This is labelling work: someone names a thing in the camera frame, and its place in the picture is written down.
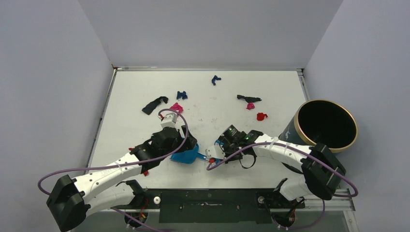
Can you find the pink paper scrap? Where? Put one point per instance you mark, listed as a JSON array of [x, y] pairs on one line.
[[177, 107]]

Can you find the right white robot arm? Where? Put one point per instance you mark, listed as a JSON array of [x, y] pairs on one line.
[[319, 170]]

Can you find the dark blue paper scrap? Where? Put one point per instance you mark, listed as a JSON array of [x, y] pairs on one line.
[[181, 95]]

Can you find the small pink scrap right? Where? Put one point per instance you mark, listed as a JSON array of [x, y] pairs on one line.
[[250, 106]]

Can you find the black paper scrap strip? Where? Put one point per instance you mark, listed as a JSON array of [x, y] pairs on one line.
[[150, 107]]

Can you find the blue plastic dustpan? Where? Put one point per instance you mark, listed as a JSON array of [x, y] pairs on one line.
[[188, 156]]

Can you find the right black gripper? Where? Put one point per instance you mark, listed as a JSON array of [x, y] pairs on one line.
[[222, 147]]

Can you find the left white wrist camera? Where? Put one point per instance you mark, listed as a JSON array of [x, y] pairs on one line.
[[169, 121]]

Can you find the far dark blue scrap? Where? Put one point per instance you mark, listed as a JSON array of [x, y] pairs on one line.
[[215, 79]]

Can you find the red scrap right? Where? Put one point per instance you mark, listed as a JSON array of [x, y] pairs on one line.
[[261, 116]]

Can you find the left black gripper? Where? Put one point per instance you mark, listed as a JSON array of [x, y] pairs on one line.
[[189, 143]]

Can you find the black paper scrap right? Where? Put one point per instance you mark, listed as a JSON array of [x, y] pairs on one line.
[[248, 99]]

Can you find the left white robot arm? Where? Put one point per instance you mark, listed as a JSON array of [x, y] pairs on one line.
[[73, 199]]

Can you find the blue hand brush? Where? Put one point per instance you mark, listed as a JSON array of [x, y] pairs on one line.
[[216, 161]]

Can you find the black gold-rimmed waste bin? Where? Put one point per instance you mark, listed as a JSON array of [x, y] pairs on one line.
[[321, 121]]

